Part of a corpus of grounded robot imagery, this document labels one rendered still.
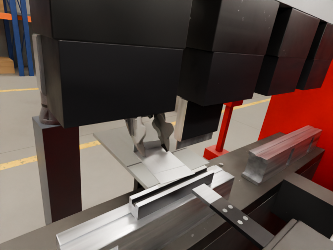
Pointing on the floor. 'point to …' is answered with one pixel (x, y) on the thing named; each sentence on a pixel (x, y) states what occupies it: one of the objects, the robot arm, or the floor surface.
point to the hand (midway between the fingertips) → (153, 149)
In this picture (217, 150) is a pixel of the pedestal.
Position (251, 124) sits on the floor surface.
